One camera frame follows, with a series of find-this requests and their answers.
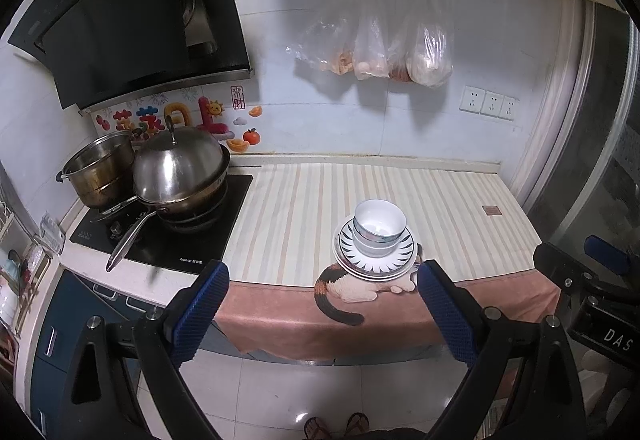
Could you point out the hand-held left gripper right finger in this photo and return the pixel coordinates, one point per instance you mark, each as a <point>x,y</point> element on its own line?
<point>445,315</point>

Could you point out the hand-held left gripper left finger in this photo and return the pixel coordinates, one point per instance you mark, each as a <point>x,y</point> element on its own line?
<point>200,315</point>

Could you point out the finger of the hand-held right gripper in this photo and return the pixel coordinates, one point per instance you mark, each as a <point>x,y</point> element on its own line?
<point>606,254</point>
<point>562,270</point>

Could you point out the white plate blue leaf pattern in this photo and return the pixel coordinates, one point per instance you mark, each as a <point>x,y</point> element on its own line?
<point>395,257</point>

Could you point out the plain white bowl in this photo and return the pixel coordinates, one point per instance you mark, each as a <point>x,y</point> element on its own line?
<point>372,250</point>

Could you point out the white bowl with blue print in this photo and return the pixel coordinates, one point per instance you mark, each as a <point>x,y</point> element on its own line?
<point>380,217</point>

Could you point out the person's right hand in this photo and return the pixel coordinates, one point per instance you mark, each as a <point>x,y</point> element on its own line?
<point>599,366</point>

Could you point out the black gas stove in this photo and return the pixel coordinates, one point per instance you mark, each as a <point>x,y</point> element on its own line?
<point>210,245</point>

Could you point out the pink towel with cat print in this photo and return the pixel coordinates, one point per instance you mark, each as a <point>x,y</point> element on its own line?
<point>300,320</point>

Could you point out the glass sliding door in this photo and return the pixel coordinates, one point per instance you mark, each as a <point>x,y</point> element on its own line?
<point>615,145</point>

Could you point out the steel wok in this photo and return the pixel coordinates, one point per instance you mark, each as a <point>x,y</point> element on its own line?
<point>212,192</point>

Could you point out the beige striped counter mat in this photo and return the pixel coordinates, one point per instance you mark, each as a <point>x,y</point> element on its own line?
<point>290,220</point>

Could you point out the brown sandal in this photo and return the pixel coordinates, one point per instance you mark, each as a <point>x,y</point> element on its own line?
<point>357,424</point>
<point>317,429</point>

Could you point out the blue kitchen cabinet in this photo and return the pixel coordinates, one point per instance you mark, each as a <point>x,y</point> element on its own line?
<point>55,350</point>

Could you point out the steel wok lid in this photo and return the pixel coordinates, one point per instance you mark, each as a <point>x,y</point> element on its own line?
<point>175,165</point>

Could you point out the steel stockpot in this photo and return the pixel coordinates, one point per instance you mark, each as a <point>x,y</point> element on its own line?
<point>100,170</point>

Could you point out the clear plastic bag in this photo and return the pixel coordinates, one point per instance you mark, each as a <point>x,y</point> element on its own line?
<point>430,50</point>
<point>400,68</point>
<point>372,45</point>
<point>325,45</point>

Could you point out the black range hood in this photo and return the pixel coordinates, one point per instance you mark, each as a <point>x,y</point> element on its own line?
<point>125,20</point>

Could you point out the white wall socket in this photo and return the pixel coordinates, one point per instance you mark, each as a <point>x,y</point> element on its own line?
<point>510,108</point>
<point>492,103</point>
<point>472,99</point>

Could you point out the colourful wall stickers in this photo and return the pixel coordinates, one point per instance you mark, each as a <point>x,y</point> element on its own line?
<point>180,113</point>

